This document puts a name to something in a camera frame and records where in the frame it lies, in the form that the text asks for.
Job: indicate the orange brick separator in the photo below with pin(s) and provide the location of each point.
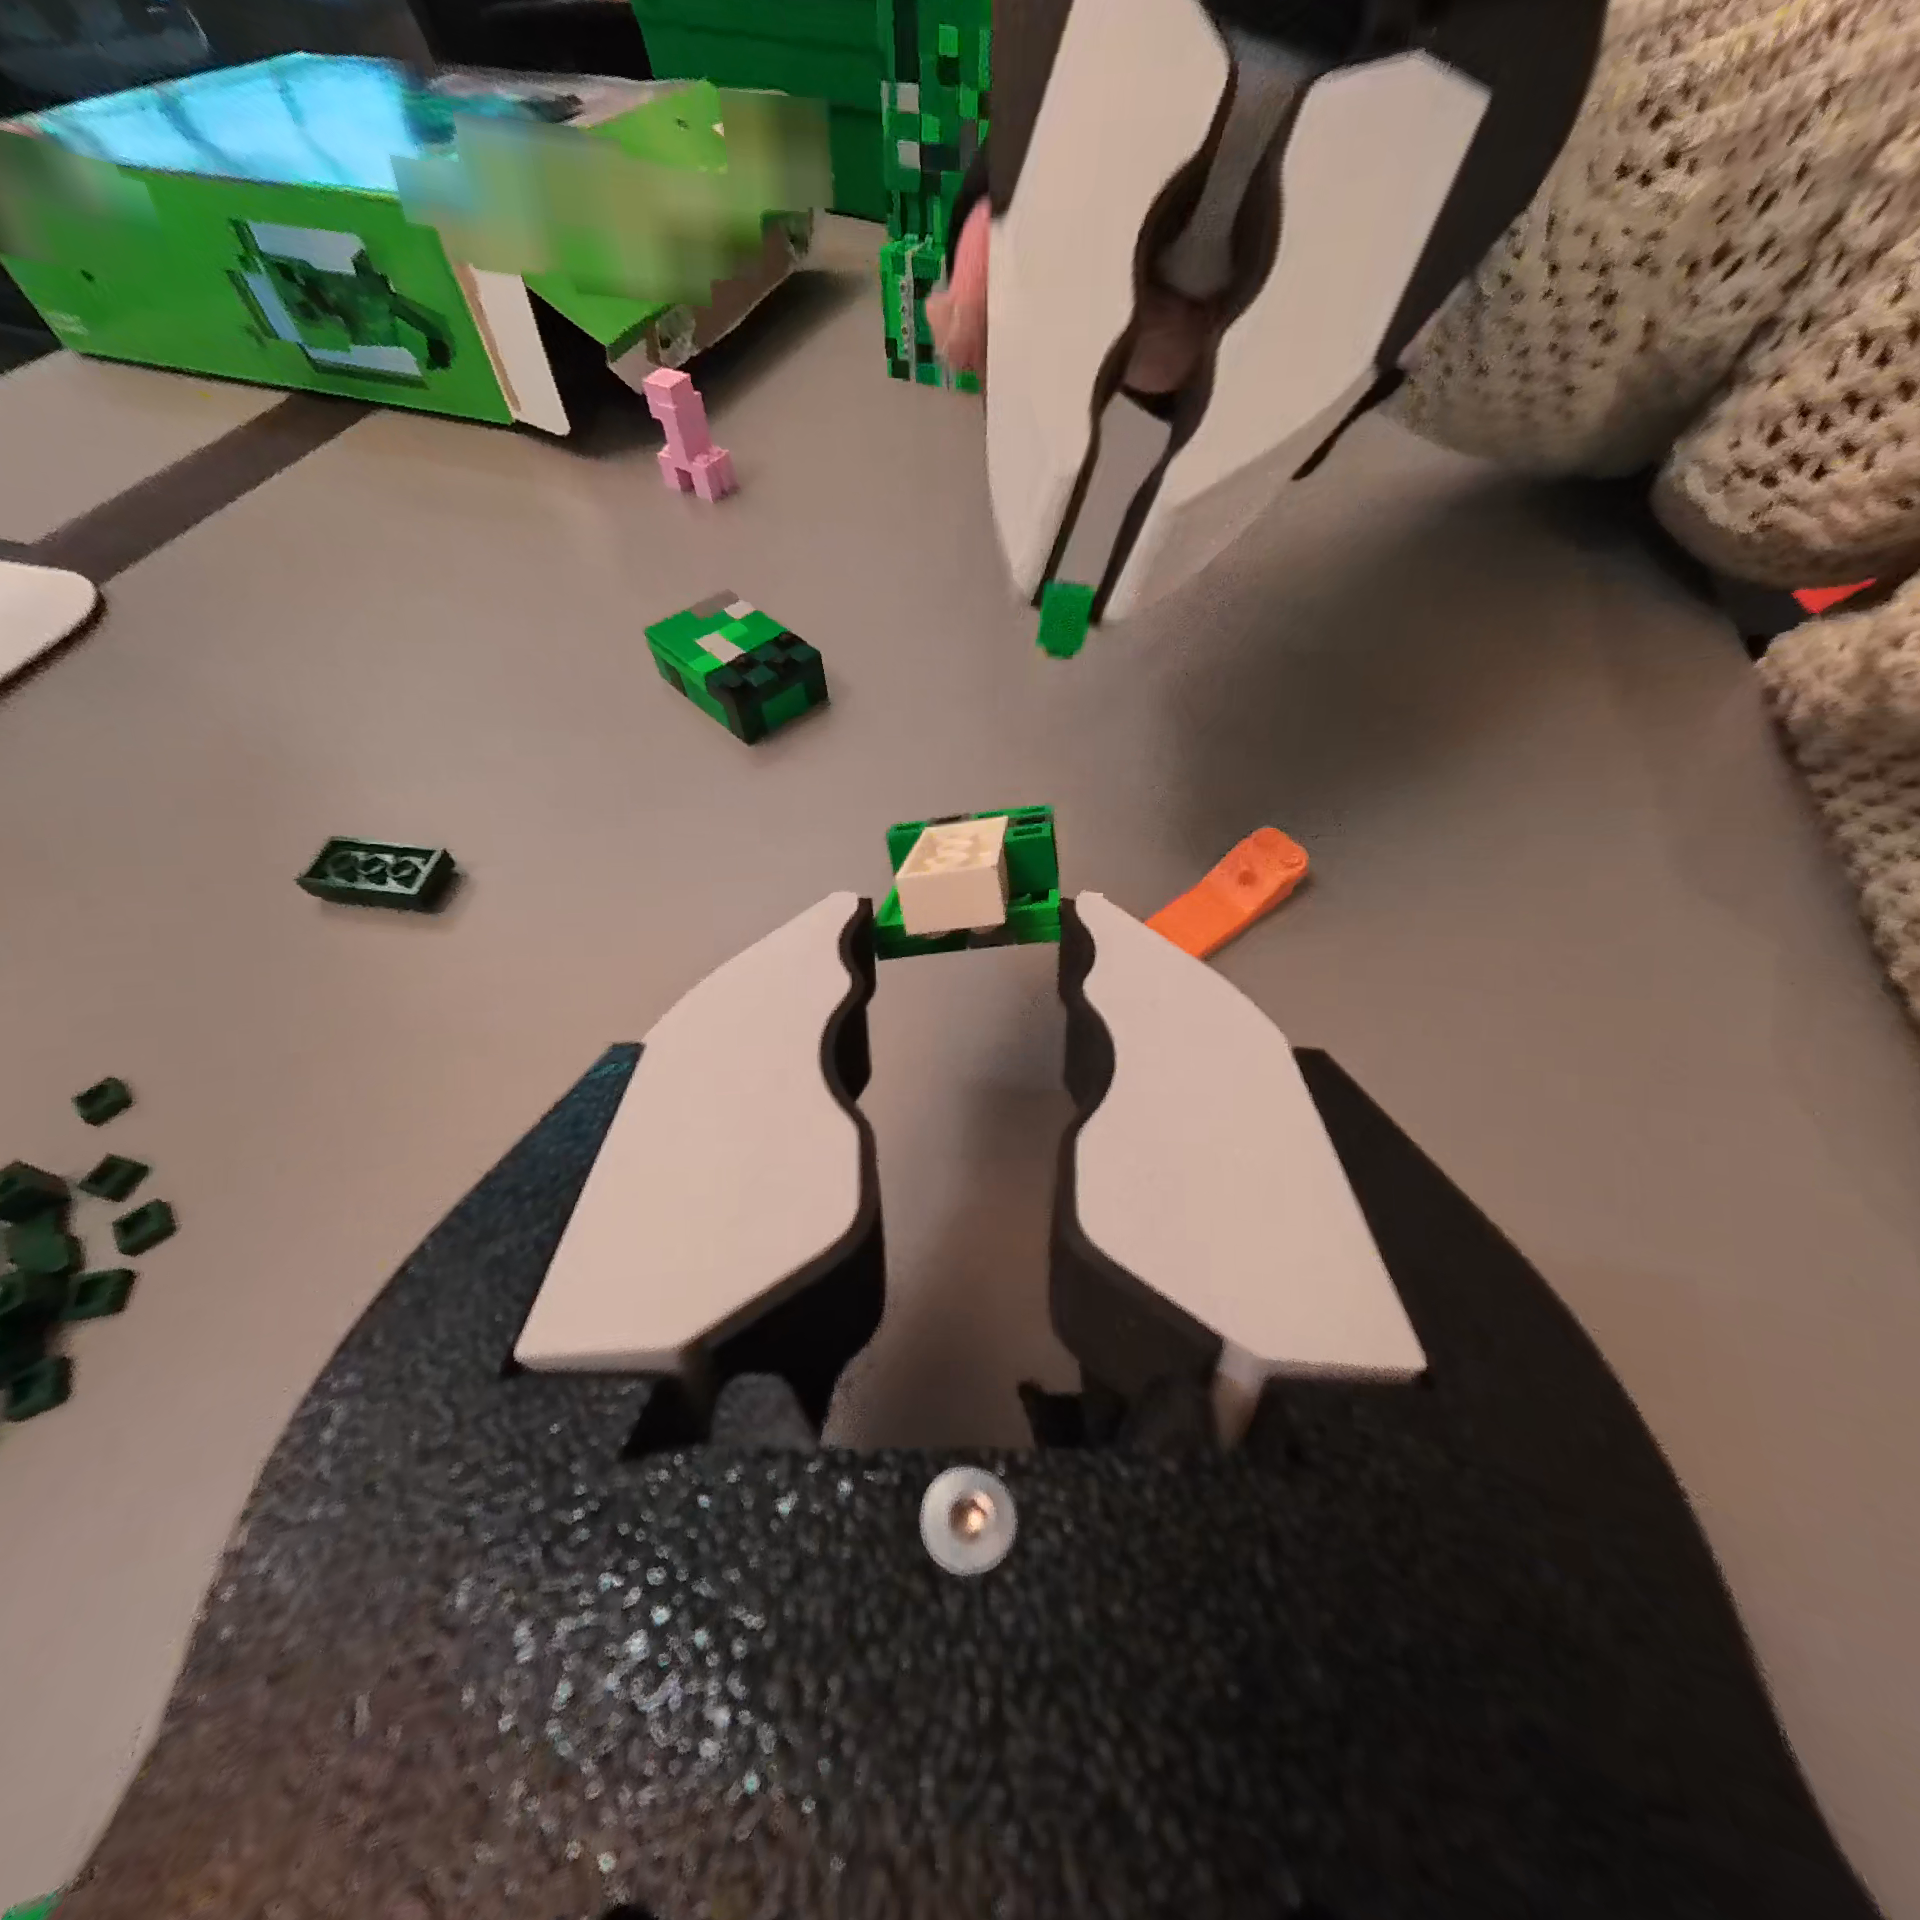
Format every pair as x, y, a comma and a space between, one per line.
1238, 886

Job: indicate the person's knit sweater torso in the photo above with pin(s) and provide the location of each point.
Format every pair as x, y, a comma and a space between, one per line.
1863, 782

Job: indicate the green lego set box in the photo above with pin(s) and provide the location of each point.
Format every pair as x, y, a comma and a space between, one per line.
224, 270

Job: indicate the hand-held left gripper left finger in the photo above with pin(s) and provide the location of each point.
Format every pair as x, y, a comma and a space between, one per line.
723, 1168

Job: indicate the small lego creeper head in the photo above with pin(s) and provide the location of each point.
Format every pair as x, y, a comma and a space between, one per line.
732, 671

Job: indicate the bright green lego brick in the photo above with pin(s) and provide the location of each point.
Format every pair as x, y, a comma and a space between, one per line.
1067, 619

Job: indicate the pink lego pig figure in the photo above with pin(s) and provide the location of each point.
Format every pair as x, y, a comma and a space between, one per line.
687, 433

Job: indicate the white book stand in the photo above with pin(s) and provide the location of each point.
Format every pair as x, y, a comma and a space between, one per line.
36, 623

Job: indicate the person's right hand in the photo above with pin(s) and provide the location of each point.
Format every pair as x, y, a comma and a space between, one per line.
962, 294

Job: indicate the green and white lego assembly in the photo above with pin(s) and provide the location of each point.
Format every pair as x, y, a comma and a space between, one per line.
952, 879

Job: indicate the pile of dark green lego pieces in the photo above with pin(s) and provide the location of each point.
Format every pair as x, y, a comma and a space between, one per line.
46, 1245

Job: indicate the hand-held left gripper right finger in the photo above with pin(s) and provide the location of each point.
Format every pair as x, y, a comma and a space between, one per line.
1213, 1168

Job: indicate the dark green lego plate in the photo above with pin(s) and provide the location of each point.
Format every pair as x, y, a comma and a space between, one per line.
375, 872

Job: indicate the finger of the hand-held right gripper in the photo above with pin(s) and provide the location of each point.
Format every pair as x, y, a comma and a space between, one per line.
1365, 225
1067, 301

